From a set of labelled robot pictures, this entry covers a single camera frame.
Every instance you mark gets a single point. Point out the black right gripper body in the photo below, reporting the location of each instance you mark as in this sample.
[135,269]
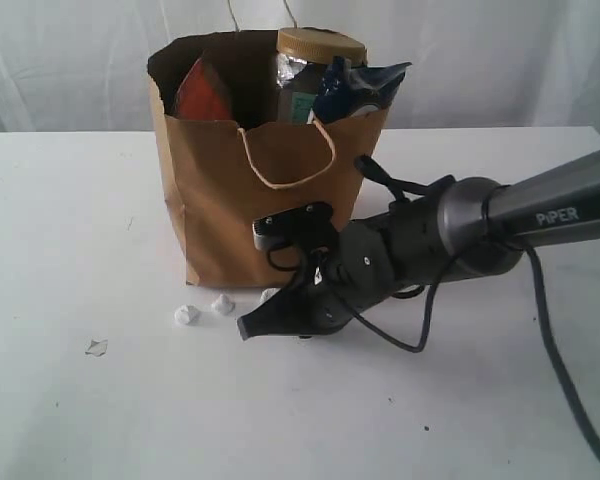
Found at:
[334,286]

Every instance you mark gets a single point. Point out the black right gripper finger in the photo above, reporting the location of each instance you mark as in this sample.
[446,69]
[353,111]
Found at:
[284,314]

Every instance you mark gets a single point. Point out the spaghetti packet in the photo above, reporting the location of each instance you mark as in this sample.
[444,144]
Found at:
[347,90]

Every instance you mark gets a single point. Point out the clear jar with gold lid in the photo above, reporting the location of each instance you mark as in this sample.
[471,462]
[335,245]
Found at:
[302,58]

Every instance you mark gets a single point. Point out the brown kraft stand-up pouch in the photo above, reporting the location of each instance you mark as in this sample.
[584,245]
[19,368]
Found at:
[202,95]

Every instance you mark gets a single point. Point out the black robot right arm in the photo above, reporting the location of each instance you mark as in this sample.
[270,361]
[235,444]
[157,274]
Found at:
[446,231]

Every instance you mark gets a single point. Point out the brown paper shopping bag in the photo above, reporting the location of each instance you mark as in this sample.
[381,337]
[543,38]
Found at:
[219,176]

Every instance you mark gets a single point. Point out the crumpled white paper ball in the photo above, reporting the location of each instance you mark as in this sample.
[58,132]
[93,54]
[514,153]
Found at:
[223,305]
[268,294]
[187,315]

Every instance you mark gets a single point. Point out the small clear plastic scrap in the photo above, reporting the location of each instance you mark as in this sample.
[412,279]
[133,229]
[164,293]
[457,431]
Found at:
[97,348]

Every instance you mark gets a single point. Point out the white backdrop curtain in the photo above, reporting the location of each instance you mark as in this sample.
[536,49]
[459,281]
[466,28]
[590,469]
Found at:
[81,65]

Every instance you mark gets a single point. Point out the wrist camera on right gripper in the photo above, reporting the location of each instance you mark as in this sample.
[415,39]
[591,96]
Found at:
[309,227]

